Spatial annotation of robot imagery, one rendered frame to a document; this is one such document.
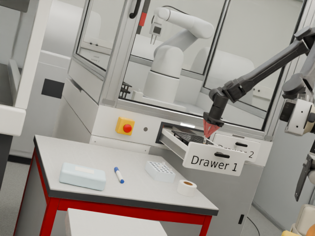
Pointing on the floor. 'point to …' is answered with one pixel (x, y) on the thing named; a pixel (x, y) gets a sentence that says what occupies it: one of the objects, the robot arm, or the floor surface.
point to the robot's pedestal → (108, 224)
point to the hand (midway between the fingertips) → (206, 135)
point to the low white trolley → (184, 202)
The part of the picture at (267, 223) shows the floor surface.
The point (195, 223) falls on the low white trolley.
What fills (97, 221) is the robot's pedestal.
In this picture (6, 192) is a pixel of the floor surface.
